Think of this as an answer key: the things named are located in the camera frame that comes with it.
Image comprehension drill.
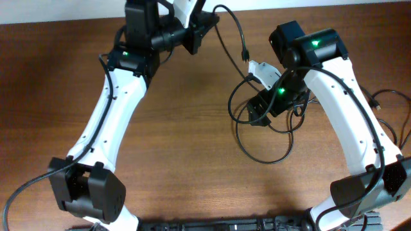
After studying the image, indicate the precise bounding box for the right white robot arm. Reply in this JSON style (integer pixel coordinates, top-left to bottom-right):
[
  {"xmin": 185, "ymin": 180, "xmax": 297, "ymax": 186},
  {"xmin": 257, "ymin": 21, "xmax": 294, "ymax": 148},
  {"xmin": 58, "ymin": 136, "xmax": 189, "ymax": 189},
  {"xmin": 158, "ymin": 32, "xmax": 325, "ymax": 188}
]
[{"xmin": 247, "ymin": 21, "xmax": 410, "ymax": 230}]

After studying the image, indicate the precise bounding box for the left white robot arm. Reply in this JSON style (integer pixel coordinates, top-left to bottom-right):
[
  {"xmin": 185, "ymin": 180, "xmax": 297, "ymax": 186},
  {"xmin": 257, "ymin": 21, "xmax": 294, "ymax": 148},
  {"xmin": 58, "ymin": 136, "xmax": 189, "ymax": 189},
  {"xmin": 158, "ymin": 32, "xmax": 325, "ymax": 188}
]
[{"xmin": 48, "ymin": 0, "xmax": 219, "ymax": 230}]

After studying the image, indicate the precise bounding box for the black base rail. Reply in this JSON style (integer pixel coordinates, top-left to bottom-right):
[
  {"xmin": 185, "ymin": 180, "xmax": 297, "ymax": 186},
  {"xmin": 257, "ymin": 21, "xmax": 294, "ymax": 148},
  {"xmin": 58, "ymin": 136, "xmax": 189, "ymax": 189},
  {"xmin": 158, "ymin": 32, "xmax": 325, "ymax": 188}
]
[{"xmin": 66, "ymin": 210, "xmax": 383, "ymax": 231}]

